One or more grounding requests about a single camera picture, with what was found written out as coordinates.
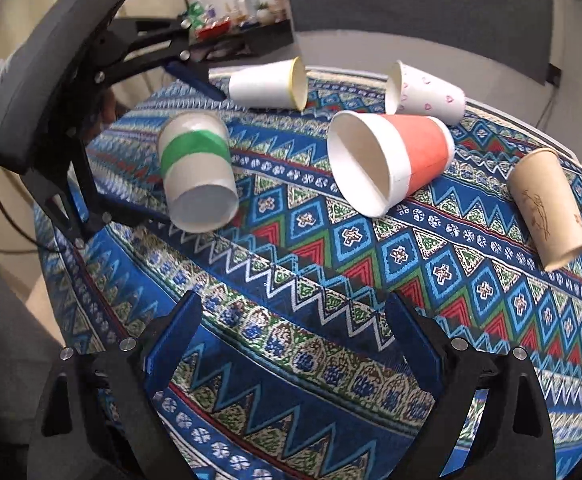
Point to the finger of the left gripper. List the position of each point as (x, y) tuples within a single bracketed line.
[(64, 187), (132, 46)]

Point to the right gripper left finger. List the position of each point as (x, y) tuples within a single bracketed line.
[(95, 419)]

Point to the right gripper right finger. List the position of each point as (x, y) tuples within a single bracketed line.
[(514, 438)]

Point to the green striped white paper cup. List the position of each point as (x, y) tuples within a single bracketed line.
[(195, 164)]

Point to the yellow rimmed white paper cup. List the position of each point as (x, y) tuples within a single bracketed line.
[(281, 84)]

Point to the beige kraft paper cup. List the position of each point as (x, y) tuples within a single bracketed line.
[(541, 191)]

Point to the orange and white paper cup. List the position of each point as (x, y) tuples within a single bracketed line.
[(377, 160)]

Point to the white cup with pink hearts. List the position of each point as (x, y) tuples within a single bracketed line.
[(414, 92)]

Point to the red container on shelf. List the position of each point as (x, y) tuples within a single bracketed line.
[(213, 30)]

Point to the blue patterned tablecloth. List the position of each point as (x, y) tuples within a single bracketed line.
[(293, 372)]

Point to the black wall shelf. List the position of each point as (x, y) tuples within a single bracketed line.
[(244, 44)]

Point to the dark grey wall panel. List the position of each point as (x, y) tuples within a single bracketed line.
[(516, 33)]

